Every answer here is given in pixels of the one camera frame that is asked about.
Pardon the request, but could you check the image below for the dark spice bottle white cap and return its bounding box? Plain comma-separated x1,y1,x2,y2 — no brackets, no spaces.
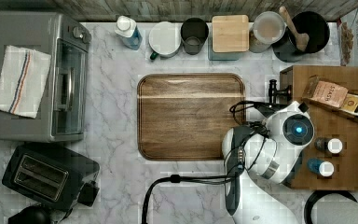
314,137,343,154

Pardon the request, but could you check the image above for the black rimmed round object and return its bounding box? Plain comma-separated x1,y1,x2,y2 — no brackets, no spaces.
304,190,358,224

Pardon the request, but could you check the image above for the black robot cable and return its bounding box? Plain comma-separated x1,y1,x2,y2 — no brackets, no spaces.
141,100,281,224

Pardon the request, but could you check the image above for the clear blue soap bottle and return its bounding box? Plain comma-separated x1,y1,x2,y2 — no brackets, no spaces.
115,16,143,50

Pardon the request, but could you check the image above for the black utensil pot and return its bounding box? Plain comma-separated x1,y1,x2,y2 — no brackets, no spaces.
272,11,330,63

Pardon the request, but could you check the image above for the black two-slot toaster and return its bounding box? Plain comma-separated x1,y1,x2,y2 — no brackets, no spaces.
2,143,100,212

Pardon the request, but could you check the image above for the wooden spoon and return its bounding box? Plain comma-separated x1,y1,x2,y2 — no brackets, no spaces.
279,7,310,51

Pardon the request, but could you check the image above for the dark grey cup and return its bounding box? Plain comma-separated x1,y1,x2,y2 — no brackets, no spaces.
181,18,209,55

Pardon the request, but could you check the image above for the striped white dish towel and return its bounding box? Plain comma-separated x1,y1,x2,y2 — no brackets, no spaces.
0,46,51,119

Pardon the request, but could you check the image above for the blue spice bottle white cap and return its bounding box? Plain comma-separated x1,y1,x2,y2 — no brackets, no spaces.
307,158,335,177

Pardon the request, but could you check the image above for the yellow tea box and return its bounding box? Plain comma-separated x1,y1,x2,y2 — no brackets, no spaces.
340,93,358,116

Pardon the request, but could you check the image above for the black drawer handle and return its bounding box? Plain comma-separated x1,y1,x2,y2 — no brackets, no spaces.
268,79,292,104

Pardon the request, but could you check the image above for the green and white mug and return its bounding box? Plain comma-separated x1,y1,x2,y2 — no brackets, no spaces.
148,21,181,61

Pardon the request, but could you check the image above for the pink Stash tea box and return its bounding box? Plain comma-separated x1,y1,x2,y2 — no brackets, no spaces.
302,75,348,108

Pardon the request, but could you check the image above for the walnut wooden cutting board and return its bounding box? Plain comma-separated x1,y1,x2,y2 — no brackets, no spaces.
137,73,245,161

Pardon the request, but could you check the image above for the silver toaster oven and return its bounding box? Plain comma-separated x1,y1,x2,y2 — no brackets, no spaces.
0,11,91,143

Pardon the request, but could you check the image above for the clear lidded jar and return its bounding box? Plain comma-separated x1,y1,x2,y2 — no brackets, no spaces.
249,11,286,53

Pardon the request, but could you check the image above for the light wooden lid box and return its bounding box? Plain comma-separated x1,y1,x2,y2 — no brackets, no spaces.
208,15,249,61

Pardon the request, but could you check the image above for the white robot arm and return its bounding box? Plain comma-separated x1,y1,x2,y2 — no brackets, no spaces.
222,101,314,224

